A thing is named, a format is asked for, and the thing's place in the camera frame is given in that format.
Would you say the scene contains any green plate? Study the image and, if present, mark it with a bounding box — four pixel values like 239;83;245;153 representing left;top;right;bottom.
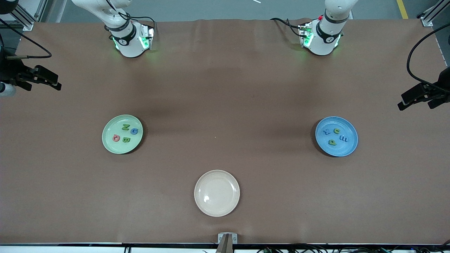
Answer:
102;114;144;155

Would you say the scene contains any yellow floor tape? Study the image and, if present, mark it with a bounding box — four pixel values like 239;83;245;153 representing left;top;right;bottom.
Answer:
397;0;409;19

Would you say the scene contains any blue plate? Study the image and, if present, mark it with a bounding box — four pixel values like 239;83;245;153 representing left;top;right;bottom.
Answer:
315;116;359;157

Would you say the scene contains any brown table cover mat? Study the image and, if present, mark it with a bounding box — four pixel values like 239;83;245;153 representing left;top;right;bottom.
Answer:
0;18;450;245

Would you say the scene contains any beige plate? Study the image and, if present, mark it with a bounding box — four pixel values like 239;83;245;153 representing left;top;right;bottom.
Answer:
194;170;240;217

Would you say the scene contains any aluminium frame profile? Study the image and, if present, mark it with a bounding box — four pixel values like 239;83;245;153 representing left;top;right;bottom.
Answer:
418;0;450;27
7;0;48;31

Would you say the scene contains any black right base cable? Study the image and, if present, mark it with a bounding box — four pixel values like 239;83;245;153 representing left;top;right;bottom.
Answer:
121;12;158;35

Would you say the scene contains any black base cable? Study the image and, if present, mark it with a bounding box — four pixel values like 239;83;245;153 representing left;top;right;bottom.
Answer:
121;12;158;35
270;18;303;37

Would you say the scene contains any black left base cable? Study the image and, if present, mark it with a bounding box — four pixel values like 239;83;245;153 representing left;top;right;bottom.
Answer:
270;18;303;37

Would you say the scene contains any white table edge rail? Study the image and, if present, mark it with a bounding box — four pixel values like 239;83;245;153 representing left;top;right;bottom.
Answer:
0;242;450;253

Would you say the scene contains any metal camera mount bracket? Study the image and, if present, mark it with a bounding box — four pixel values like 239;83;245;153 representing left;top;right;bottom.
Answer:
218;233;238;253

